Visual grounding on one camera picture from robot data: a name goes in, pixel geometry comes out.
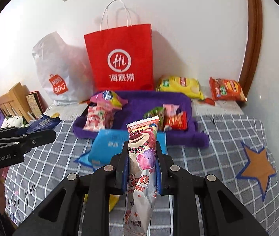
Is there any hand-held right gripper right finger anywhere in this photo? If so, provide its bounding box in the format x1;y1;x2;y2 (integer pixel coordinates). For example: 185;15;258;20
155;141;269;236

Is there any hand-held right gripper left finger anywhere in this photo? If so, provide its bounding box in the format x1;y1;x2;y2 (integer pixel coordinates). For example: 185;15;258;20
13;141;131;236

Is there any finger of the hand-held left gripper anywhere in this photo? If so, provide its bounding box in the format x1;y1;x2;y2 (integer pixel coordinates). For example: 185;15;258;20
0;126;30;135
0;129;57;154

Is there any dark blue snack packet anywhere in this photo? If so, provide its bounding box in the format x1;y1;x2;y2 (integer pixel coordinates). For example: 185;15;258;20
25;114;62;134

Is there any bear print snack packet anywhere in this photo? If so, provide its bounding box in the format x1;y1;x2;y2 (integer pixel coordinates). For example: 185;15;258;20
123;116;160;236

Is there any small pink snack packet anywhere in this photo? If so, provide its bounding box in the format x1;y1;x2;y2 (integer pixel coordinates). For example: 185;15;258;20
163;104;180;117

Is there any purple cloth-covered tray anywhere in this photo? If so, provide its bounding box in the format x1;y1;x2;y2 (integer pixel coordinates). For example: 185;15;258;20
73;90;210;149

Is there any pink and yellow snack packet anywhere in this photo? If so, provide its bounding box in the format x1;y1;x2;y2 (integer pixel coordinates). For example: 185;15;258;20
90;90;129;110

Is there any white and green plush toy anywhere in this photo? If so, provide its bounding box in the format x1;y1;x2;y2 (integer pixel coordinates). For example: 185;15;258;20
1;115;29;128

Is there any blue flat packet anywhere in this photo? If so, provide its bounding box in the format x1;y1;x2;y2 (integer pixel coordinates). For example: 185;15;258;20
88;128;167;170

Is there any wooden rack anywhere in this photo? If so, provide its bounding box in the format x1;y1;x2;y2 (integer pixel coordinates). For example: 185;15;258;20
0;82;35;123

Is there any brown patterned box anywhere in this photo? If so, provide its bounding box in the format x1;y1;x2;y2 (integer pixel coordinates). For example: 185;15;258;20
26;91;48;118

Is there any small red snack packet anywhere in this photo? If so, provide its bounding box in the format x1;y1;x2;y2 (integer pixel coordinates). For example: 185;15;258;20
165;111;188;131

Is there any pink strawberry print packet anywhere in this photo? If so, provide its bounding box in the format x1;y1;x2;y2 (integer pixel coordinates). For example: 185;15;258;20
82;104;115;132

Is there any green snack packet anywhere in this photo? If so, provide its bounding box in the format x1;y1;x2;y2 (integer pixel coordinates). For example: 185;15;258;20
143;106;166;131

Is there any grey checked blanket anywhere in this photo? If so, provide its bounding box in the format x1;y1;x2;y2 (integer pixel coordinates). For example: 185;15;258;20
4;113;279;236

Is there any white plastic bag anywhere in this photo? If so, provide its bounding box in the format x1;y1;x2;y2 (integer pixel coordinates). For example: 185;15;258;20
32;31;93;107

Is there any yellow chips bag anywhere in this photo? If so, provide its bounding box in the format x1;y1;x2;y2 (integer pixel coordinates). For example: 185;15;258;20
156;76;205;100

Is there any orange chips bag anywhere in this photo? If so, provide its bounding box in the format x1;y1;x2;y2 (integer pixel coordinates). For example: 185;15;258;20
209;77;248;102

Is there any red paper bag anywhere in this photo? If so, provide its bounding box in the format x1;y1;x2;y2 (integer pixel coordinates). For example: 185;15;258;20
84;0;155;92

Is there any brown wooden door frame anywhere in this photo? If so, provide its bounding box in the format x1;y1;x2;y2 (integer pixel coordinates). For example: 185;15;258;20
238;0;264;99

